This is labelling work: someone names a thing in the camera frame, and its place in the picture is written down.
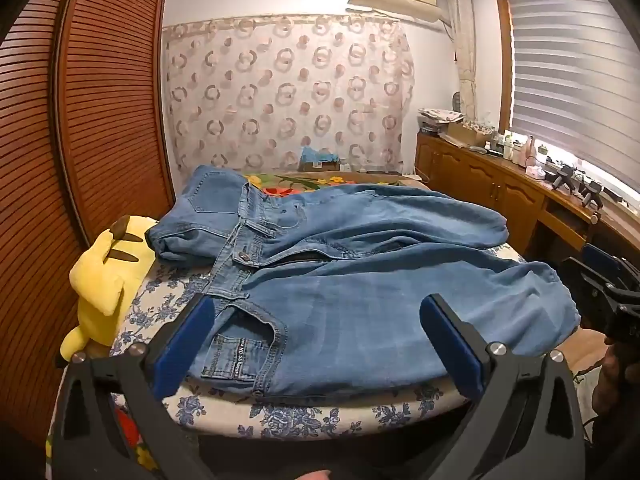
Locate person's right hand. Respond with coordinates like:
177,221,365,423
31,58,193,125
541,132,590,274
591,345,622,413

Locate grey striped window blind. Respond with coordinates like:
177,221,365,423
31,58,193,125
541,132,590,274
505,0,640,191

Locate ring patterned sheer curtain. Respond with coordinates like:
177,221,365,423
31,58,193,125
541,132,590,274
162,15,416,176

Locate white wrapped air conditioner pipe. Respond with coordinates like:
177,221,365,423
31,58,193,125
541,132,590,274
444,0,478,126

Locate wooden louvered wardrobe door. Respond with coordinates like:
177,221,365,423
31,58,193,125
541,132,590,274
52,0,177,256
0,0,93,453

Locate long wooden cabinet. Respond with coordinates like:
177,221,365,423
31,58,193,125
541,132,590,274
414,130,640,268

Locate wooden window frame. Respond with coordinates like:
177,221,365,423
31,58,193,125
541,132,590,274
494,0,640,201

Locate blue denim pants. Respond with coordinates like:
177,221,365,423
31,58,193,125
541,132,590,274
145,165,581,403

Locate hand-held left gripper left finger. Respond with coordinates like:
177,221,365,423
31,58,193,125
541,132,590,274
52,294,217,480

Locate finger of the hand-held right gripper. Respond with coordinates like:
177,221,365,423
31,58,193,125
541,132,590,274
560,244,626,331

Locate yellow plush toy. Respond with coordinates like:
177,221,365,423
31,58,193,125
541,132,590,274
60,214,158,361

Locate blue bag on box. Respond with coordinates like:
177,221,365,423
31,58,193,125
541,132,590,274
298,146,342,173

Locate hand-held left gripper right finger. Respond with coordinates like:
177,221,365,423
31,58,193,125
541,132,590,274
419,294,588,480

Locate black handheld device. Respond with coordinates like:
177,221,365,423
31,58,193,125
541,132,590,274
575,180,607,210
546,163,577,192

